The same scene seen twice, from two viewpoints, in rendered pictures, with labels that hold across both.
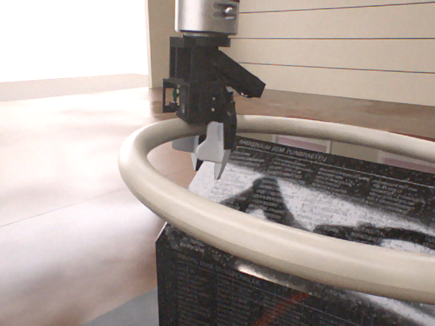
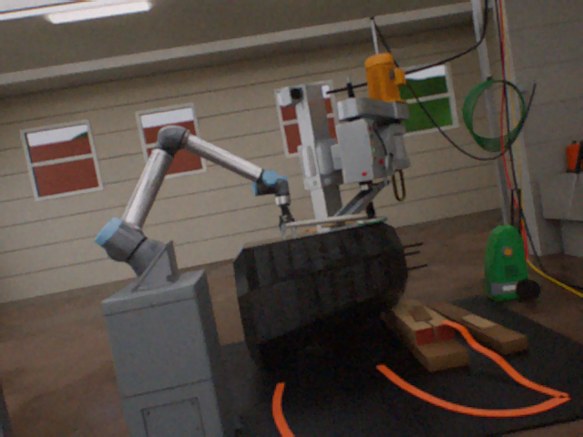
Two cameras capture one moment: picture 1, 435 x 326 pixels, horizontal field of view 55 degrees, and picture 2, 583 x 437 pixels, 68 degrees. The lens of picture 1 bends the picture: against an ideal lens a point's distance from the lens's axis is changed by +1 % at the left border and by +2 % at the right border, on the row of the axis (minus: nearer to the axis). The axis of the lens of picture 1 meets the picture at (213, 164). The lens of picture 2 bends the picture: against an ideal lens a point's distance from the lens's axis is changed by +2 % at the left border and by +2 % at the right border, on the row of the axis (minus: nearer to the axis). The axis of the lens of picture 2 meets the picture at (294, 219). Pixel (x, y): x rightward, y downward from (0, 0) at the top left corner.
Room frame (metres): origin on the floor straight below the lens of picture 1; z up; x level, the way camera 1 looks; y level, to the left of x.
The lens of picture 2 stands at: (-1.11, 1.87, 1.17)
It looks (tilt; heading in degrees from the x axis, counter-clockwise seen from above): 4 degrees down; 312
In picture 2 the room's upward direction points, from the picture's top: 10 degrees counter-clockwise
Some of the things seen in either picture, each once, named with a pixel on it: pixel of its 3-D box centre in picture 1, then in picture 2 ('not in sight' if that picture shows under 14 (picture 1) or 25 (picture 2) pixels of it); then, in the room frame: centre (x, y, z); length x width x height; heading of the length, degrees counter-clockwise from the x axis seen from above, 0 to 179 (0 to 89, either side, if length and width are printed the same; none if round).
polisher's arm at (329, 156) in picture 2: not in sight; (341, 157); (1.05, -1.29, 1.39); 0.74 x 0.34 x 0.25; 19
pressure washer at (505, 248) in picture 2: not in sight; (503, 244); (0.00, -1.81, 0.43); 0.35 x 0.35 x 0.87; 29
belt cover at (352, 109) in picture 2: not in sight; (373, 115); (0.58, -1.13, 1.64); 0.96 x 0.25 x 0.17; 98
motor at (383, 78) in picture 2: not in sight; (383, 81); (0.61, -1.44, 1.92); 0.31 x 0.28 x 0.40; 8
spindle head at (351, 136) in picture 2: not in sight; (364, 153); (0.55, -0.86, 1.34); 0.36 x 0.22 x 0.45; 98
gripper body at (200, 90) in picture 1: (200, 79); (285, 214); (0.62, 0.02, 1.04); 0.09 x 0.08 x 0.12; 128
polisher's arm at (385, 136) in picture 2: not in sight; (383, 154); (0.58, -1.17, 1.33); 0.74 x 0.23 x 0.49; 98
